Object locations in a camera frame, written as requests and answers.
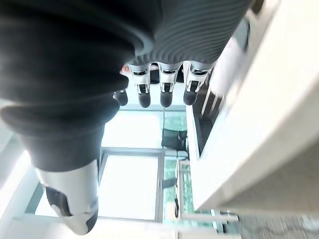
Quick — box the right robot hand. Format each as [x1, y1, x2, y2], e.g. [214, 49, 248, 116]
[0, 0, 265, 236]

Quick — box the black office chair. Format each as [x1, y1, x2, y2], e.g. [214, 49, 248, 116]
[160, 128, 188, 151]

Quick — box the grey framed glass door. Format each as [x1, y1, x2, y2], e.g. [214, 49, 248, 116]
[98, 146, 167, 221]

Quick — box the dark slatted panel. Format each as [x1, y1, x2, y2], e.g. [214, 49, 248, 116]
[193, 69, 226, 153]

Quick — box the grey framed glass panel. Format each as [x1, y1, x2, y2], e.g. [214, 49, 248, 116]
[177, 159, 240, 225]

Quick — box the white cabinet body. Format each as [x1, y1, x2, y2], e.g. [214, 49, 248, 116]
[193, 0, 319, 218]

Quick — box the black door handle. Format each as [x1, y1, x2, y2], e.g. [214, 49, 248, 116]
[173, 193, 180, 218]

